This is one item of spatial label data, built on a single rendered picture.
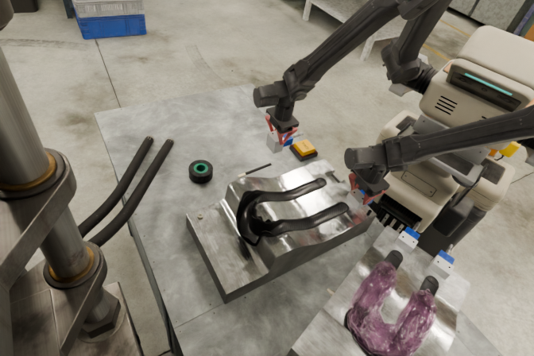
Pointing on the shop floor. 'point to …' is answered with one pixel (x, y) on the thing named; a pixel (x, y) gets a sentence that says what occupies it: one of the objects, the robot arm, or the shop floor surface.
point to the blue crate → (111, 25)
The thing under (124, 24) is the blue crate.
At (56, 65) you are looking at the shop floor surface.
